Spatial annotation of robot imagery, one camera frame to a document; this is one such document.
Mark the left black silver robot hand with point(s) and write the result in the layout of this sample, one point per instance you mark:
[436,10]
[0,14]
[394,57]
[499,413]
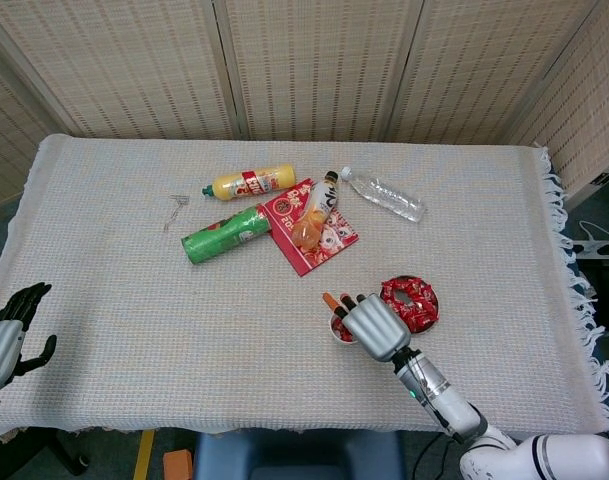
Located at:
[4,350]

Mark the green cylindrical can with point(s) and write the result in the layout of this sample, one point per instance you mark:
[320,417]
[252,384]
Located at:
[214,240]

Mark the black wall socket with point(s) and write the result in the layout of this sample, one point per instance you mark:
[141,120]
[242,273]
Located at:
[605,179]

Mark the orange drink bottle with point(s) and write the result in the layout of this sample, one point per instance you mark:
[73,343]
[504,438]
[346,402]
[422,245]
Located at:
[309,225]

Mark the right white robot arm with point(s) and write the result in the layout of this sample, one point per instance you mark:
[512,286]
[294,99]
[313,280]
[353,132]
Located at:
[444,395]

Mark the round metal plate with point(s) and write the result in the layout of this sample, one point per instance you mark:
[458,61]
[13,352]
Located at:
[407,299]

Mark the black stand leg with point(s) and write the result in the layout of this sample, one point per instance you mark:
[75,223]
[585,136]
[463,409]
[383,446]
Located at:
[59,450]

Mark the right silver orange-tipped robot hand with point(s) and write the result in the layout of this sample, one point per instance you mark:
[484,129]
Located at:
[376,327]

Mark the blue padded seat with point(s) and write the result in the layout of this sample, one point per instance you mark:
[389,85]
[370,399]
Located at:
[294,452]

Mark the beige woven tablecloth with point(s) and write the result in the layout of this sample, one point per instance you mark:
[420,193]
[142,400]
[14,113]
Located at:
[234,325]

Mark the red printed booklet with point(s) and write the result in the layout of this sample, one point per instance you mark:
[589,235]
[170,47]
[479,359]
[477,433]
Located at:
[304,257]

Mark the heap of red candies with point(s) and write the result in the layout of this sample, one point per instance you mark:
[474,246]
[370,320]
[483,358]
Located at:
[341,330]
[424,305]

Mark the clear plastic water bottle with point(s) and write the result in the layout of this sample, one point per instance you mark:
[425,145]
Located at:
[389,197]

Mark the orange block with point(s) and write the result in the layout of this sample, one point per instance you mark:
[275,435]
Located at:
[178,465]

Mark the woven folding screen panel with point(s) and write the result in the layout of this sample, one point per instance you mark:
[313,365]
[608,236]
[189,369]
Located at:
[319,65]
[484,70]
[4,140]
[134,65]
[589,115]

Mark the yellow plastic bottle green cap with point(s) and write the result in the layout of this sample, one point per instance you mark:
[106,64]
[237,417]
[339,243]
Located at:
[229,185]

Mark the white paper cup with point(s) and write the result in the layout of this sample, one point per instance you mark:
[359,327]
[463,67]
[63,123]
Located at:
[340,340]

